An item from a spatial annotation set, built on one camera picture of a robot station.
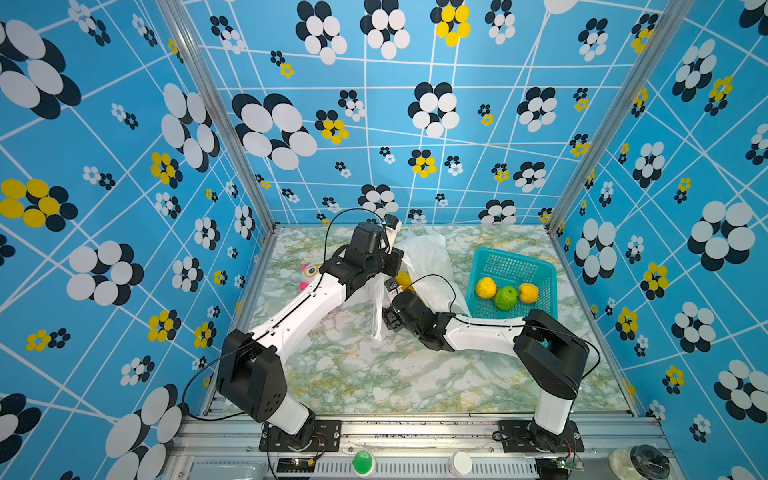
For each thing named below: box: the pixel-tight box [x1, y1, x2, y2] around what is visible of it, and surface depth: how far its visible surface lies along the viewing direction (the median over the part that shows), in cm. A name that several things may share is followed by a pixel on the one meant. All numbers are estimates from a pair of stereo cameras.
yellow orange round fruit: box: [519, 283, 539, 303], surface depth 96 cm
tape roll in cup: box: [608, 444, 670, 480], surface depth 63 cm
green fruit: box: [494, 286, 518, 311], surface depth 95 cm
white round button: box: [447, 451, 473, 476], surface depth 66 cm
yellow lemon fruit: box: [475, 277, 497, 300], surface depth 98 cm
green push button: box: [352, 451, 373, 475], surface depth 64 cm
